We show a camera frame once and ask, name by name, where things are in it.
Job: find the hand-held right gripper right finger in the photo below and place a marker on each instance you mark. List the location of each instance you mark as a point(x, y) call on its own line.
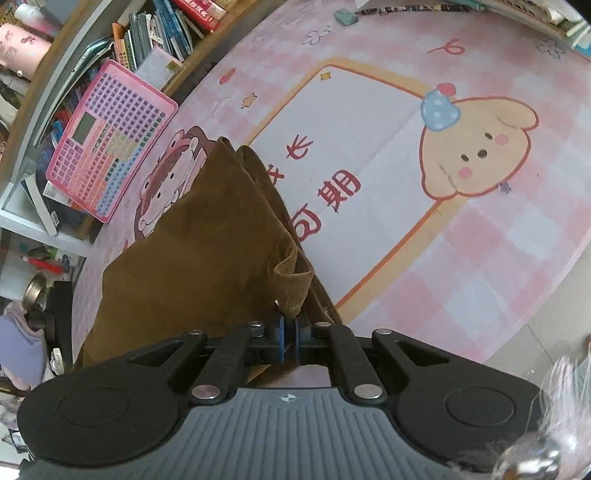
point(300, 341)

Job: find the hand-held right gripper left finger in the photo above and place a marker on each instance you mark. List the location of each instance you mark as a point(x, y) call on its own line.
point(278, 339)

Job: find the pink checkered cartoon table mat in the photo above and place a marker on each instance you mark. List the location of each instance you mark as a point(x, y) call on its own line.
point(485, 277)

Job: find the black box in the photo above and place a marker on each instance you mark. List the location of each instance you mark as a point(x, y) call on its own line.
point(62, 318)

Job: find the white wristwatch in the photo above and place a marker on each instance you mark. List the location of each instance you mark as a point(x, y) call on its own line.
point(59, 362)

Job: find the red tassel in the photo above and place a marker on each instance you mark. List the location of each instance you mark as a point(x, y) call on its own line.
point(44, 265)

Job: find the brass bowl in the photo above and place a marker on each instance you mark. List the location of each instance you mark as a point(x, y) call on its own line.
point(34, 290)

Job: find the shiny metal ball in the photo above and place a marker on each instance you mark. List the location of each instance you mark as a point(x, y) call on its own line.
point(531, 459)

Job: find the purple cloth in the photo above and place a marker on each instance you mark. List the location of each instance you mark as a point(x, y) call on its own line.
point(18, 346)

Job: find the pink keyboard learning tablet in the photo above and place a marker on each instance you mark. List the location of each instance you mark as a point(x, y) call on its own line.
point(111, 138)

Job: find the white fluffy pompom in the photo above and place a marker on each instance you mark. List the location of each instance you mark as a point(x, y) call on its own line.
point(570, 401)

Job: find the small grey-green object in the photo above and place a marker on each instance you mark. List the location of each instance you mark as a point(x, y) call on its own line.
point(344, 16)

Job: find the row of books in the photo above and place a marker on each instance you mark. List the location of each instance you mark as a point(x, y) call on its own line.
point(171, 27)

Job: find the white wooden bookshelf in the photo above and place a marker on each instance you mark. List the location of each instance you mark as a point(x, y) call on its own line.
point(60, 69)

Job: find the pink printed bottle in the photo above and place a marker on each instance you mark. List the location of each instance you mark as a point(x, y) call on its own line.
point(23, 48)

